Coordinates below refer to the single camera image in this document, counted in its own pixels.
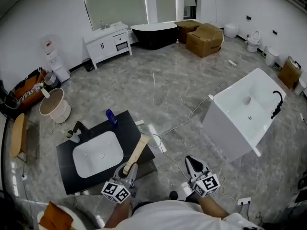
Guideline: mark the white water dispenser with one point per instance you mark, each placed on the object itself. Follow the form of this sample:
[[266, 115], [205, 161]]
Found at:
[[58, 71]]

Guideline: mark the black stone vanity counter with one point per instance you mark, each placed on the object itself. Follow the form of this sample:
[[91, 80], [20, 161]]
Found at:
[[129, 133]]

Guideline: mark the black angular sink faucet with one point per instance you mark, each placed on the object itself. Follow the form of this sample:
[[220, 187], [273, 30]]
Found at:
[[80, 126]]

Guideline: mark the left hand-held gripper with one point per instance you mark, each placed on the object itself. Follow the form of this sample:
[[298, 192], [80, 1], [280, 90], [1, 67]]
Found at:
[[115, 190]]

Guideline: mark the white vanity cabinet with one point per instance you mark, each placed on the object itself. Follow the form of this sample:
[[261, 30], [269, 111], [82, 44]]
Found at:
[[100, 47]]

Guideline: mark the orange sofa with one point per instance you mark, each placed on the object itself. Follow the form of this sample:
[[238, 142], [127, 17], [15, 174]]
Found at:
[[28, 97]]

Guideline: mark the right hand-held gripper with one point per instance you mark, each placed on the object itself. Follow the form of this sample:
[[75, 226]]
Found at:
[[206, 184]]

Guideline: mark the white vase with flowers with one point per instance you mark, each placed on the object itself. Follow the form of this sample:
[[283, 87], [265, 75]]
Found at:
[[46, 93]]

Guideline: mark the white power strip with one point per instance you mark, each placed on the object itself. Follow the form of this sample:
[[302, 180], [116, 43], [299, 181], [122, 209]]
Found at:
[[244, 200], [139, 122], [24, 177], [232, 62]]

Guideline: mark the orange cushion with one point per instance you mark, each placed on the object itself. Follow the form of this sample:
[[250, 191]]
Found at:
[[54, 217]]

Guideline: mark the dark oval bathtub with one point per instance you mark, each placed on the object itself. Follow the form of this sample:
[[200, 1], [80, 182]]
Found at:
[[153, 38]]

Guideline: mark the white toilet with raised lid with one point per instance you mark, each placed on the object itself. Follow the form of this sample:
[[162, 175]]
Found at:
[[253, 44]]

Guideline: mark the black bathtub faucet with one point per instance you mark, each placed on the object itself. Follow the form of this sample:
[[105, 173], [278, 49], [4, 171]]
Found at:
[[278, 106]]

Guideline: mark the oval wooden bench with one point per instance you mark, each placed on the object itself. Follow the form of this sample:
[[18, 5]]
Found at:
[[18, 135]]

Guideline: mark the white freestanding bathtub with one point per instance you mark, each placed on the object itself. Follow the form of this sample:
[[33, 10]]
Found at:
[[223, 128]]

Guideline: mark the person's left forearm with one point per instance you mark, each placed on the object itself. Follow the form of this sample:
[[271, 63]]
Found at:
[[118, 212]]

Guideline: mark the person's white shirt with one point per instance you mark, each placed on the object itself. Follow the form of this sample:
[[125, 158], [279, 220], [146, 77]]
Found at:
[[168, 217]]

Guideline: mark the thin white stick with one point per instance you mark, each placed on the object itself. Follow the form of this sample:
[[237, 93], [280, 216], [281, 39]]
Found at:
[[154, 80]]

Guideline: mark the short white toilet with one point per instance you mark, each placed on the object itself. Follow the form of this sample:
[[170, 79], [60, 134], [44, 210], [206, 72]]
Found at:
[[271, 56]]

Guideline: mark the round white toilet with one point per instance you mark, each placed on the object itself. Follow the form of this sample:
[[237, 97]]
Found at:
[[231, 30]]

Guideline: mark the large cardboard box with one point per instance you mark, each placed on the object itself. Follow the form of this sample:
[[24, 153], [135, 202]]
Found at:
[[204, 42]]

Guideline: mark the chrome basin faucet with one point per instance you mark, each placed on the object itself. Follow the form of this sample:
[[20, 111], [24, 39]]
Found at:
[[102, 26]]

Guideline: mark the white beanbag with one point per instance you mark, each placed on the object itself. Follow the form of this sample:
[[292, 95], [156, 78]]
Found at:
[[81, 220]]

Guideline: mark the grey woven basket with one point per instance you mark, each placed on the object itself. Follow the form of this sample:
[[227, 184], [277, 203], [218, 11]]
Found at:
[[51, 81]]

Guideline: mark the person's black shoe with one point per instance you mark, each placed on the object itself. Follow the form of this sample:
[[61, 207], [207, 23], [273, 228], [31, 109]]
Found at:
[[173, 195]]

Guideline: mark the person's right forearm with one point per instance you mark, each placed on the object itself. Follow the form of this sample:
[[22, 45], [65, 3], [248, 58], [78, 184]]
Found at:
[[211, 207]]

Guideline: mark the blue bottle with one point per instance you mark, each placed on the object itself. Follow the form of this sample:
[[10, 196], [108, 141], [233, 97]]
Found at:
[[111, 116]]

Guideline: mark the striped throw blanket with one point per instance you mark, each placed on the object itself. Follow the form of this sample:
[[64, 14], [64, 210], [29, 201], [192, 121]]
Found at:
[[24, 93]]

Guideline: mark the open cardboard box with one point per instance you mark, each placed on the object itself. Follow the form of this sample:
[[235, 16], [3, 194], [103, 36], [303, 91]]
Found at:
[[183, 30]]

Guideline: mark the grey toothbrush cup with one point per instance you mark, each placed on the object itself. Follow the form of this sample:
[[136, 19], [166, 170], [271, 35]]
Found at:
[[74, 138]]

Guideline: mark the white rectangular sink basin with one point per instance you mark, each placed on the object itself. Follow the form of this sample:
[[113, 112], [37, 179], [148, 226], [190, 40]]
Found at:
[[96, 157]]

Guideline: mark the black mesh trash bin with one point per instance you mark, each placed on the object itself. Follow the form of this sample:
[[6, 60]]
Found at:
[[88, 65]]

